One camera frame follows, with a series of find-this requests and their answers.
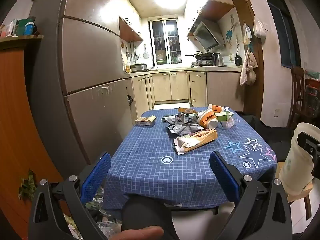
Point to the range hood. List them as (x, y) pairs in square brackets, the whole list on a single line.
[(207, 35)]

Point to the hanging black frying pan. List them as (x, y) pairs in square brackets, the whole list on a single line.
[(238, 59)]

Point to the person's left hand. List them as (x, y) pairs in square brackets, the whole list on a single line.
[(140, 233)]

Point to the green box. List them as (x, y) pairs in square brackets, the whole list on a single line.
[(21, 25)]

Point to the yellow oil bottle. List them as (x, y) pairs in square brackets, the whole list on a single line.
[(128, 68)]

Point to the clear plastic bag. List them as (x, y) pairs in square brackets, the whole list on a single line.
[(228, 124)]

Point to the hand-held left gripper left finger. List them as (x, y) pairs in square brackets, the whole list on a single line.
[(98, 175)]

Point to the white blue printed wrapper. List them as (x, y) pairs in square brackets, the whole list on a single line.
[(170, 119)]

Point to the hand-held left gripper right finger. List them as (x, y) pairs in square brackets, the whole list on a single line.
[(223, 177)]

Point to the wooden stool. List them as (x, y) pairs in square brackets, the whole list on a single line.
[(303, 192)]

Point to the hanging white plastic bag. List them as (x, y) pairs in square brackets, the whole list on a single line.
[(260, 28), (247, 35)]

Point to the leafy green vegetable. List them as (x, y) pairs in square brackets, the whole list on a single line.
[(27, 186)]

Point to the red plastic basket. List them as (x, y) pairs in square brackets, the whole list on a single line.
[(312, 97)]

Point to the clear bag of vegetables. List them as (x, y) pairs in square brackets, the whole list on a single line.
[(105, 220)]

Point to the long orange snack packet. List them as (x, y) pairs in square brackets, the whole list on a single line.
[(197, 140)]

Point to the flat orange white box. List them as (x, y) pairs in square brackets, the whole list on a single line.
[(187, 110)]

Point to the black wok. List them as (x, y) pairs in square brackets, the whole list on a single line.
[(201, 54)]

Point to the beige lower kitchen cabinets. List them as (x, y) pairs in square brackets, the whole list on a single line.
[(178, 86)]

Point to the white plastic bucket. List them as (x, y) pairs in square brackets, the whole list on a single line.
[(292, 165)]

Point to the brown refrigerator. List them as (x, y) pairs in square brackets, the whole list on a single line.
[(87, 55)]

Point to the wall cabinet above range hood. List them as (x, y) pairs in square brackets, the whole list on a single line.
[(215, 7)]

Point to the silver rice cooker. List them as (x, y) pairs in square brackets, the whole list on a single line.
[(138, 67)]

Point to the gas stove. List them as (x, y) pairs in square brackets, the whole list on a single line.
[(201, 63)]

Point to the green snack packet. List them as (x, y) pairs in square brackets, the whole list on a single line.
[(224, 116)]

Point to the dark wooden chair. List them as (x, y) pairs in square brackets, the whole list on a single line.
[(297, 92)]

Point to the dark room window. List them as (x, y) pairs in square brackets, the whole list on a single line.
[(282, 30)]

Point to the steel kettle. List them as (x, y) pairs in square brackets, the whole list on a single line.
[(218, 59)]

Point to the blue checkered star tablecloth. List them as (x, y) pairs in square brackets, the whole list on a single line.
[(155, 177)]

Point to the brown door frame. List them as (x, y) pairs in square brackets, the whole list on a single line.
[(250, 5)]

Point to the kitchen window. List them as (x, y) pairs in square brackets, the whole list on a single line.
[(163, 42)]

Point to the hanging strainer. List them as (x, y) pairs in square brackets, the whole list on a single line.
[(146, 53)]

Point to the wall cabinet with brown underside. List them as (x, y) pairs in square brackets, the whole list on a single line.
[(128, 31)]

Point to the small tan cardboard box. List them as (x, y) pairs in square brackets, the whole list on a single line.
[(145, 120)]

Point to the black garbage bag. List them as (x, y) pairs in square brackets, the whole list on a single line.
[(129, 100)]

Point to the silver snack wrapper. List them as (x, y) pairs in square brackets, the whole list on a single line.
[(183, 128)]

